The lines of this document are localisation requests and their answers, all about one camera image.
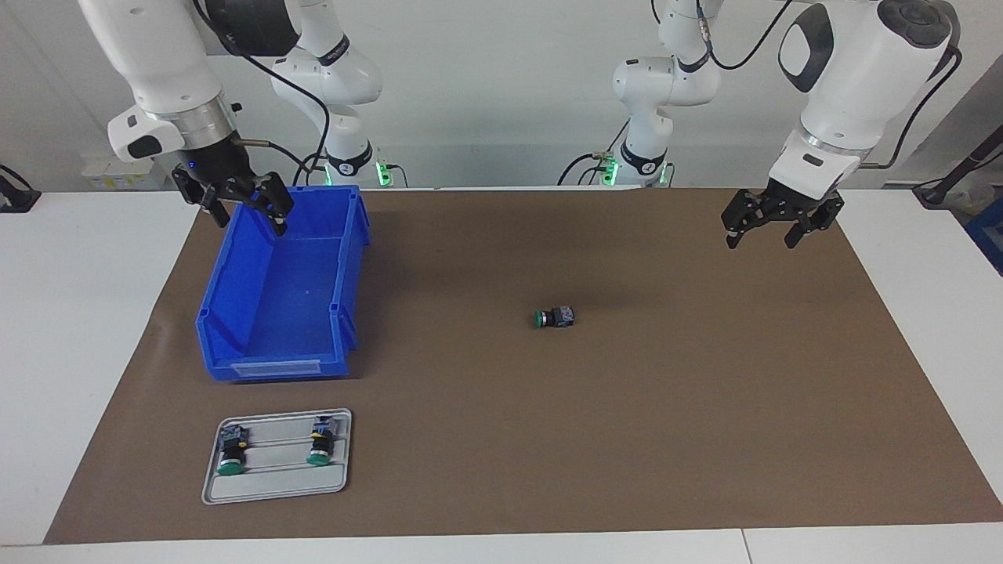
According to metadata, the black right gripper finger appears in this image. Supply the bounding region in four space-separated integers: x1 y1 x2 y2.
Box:
172 168 232 228
252 172 296 237

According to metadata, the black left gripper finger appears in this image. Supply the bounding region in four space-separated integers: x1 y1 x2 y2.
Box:
784 196 845 250
721 192 778 250

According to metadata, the blue plastic storage bin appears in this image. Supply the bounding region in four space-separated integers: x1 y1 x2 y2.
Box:
194 185 371 382

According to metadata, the blue crate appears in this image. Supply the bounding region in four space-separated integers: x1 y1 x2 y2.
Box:
964 196 1003 277

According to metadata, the black table clamp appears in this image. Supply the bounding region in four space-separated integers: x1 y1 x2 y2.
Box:
0 164 42 214

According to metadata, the grey metal tray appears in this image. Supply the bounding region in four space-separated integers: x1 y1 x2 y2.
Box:
201 408 353 505

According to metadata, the brown table mat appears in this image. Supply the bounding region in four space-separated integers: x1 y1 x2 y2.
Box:
43 186 1003 545

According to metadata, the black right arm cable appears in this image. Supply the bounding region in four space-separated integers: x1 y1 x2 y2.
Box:
192 0 331 187

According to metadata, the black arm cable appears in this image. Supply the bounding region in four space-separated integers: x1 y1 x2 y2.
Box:
192 0 331 187
693 0 965 170

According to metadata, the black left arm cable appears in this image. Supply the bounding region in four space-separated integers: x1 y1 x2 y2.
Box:
693 0 965 170

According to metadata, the white wall power strip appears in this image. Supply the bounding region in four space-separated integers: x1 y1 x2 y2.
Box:
81 153 169 190

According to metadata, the black base cable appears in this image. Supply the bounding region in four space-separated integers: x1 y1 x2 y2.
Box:
556 117 632 186

